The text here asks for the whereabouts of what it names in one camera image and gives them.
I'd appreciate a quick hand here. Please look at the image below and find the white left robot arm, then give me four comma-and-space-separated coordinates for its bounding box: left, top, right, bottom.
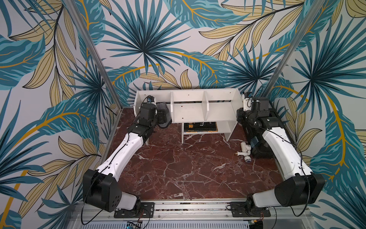
83, 102, 157, 212

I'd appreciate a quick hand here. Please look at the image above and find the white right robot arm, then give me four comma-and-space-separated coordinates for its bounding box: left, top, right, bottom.
229, 94, 325, 219

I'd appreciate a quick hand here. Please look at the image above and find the white wooden bookshelf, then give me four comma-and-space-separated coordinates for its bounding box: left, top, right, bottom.
133, 88, 243, 141

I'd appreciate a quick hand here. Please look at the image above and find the black plastic toolbox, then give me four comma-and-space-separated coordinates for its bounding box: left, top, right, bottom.
236, 102, 284, 158

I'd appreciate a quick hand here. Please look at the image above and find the white PVC pipe fitting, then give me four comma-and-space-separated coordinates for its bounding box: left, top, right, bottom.
236, 142, 252, 163

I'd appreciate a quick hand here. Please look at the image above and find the black yellow tool tray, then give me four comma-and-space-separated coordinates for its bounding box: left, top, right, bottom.
184, 122, 218, 133

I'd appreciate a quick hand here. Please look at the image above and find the green circuit board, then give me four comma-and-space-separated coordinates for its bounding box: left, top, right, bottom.
126, 221, 142, 229

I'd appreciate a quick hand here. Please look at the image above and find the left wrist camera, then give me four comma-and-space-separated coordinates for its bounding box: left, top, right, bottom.
146, 95, 156, 104

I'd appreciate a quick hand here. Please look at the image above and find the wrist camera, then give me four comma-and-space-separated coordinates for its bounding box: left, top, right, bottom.
242, 92, 253, 111
146, 95, 156, 104

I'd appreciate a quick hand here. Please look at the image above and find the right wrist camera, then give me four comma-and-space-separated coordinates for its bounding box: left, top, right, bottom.
242, 92, 253, 111

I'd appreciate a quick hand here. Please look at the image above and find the right aluminium corner post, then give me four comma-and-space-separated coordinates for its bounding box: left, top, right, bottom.
261, 0, 325, 97

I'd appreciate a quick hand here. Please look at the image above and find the aluminium corner post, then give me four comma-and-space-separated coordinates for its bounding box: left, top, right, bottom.
261, 0, 325, 97
64, 0, 123, 112

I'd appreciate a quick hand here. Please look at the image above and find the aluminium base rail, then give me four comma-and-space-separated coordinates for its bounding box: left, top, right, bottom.
66, 198, 317, 229

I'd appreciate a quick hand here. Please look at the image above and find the left aluminium corner post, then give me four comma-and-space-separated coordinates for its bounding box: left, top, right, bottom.
64, 0, 123, 112

